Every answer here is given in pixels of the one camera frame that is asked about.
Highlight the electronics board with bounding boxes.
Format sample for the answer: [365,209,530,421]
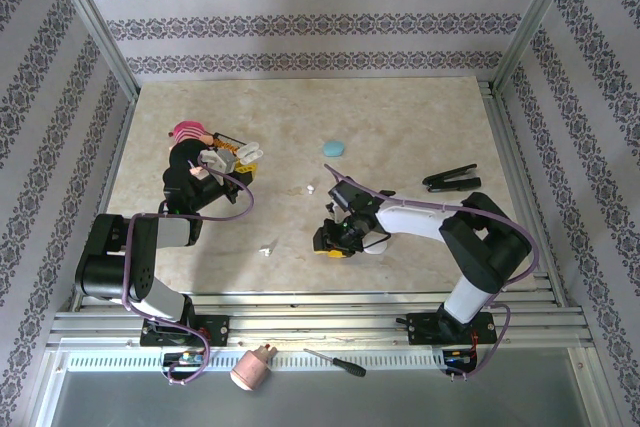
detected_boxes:
[442,348,479,373]
[162,350,209,367]

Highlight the aluminium frame rail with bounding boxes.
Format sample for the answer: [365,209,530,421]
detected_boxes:
[47,290,594,352]

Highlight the aluminium frame post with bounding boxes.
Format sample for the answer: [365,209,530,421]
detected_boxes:
[492,0,587,93]
[42,0,140,101]

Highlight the grey metal sheet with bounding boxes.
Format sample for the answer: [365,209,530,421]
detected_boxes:
[47,346,599,427]

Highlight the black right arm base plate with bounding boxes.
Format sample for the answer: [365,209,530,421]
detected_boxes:
[405,311,497,347]

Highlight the black clip tool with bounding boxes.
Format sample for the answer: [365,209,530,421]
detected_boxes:
[423,162,483,193]

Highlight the left electronics board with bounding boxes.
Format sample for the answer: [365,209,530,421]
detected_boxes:
[162,350,209,367]

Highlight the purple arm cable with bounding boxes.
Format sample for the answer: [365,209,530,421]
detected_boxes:
[323,162,540,383]
[121,154,256,387]

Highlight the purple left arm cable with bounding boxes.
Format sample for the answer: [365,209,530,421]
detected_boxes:
[121,154,256,387]

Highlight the pink cylinder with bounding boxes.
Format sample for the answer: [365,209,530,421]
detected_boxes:
[229,342,279,393]

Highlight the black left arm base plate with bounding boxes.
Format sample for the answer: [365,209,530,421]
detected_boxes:
[139,314,231,348]

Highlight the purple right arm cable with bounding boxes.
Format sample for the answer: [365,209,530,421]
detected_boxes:
[323,162,540,383]

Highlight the white slotted cable duct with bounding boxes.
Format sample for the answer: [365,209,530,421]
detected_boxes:
[64,350,481,373]

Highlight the black handled screwdriver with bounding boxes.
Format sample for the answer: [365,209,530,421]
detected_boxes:
[302,347,368,379]

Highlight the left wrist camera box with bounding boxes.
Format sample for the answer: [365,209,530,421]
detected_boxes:
[199,148,237,174]

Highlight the doll with pink hat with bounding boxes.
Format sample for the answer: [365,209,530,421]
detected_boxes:
[167,120,215,181]

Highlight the right electronics board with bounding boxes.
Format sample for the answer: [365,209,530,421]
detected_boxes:
[442,348,479,373]

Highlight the aluminium side rail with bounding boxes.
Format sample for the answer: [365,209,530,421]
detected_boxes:
[477,77,569,306]
[69,95,140,309]

